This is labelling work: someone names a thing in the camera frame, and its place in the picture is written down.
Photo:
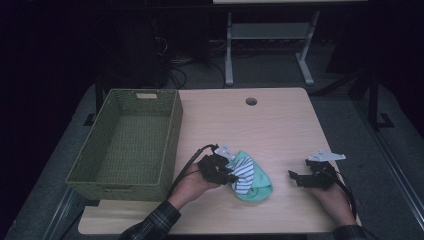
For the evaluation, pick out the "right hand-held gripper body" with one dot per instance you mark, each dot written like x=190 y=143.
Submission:
x=321 y=176

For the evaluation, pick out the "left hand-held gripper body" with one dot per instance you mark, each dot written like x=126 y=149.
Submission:
x=215 y=168

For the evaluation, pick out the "mint green shirt striped collar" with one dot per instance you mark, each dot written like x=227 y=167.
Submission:
x=258 y=186

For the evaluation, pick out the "green woven basket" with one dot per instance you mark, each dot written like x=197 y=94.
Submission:
x=133 y=140

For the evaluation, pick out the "person's left hand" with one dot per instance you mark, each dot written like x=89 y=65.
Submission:
x=191 y=190

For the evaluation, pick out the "person's right hand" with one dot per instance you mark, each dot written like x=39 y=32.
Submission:
x=336 y=206

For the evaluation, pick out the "black metal stand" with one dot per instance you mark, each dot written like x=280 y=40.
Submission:
x=375 y=103
x=97 y=100

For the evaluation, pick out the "grey metal floor rail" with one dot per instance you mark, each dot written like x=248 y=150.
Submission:
x=58 y=216
x=393 y=160

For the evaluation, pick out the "grey metal table frame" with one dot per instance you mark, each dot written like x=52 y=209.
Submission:
x=266 y=31

